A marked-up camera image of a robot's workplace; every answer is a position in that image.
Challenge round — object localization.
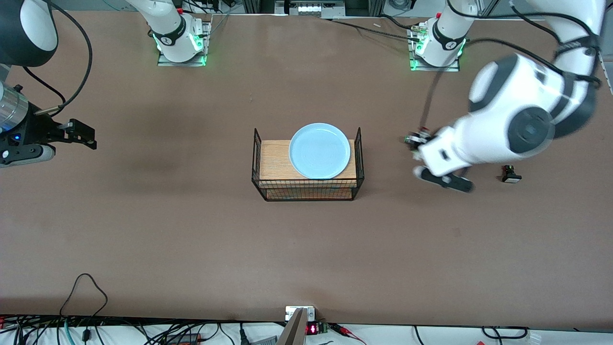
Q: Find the wooden shelf board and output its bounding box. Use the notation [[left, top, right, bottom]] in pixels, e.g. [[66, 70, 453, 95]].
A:
[[266, 187, 355, 200]]

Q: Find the black looped cable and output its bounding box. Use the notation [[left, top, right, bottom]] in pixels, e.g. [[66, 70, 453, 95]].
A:
[[59, 273, 109, 318]]

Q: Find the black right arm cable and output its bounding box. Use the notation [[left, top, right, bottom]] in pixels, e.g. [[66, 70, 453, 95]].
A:
[[22, 0, 93, 116]]

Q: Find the black wire mesh rack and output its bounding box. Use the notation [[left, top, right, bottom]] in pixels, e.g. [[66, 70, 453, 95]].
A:
[[251, 127, 365, 202]]

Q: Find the red clip lead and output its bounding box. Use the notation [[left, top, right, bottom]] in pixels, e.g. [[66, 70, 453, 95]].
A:
[[330, 324, 367, 345]]

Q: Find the light blue round plate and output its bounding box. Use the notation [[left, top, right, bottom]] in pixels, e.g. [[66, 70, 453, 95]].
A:
[[288, 123, 351, 180]]

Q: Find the black power adapter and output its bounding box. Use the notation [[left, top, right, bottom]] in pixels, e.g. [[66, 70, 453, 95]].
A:
[[165, 333, 202, 345]]

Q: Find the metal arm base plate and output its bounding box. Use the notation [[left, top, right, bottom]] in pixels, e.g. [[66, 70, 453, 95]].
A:
[[409, 22, 461, 72], [158, 19, 211, 67]]

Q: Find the small white device box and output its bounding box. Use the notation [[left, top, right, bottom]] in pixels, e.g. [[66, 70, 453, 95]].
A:
[[285, 306, 316, 322]]

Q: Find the grey metal bar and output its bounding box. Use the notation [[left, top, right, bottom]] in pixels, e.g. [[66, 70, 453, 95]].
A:
[[277, 308, 308, 345]]

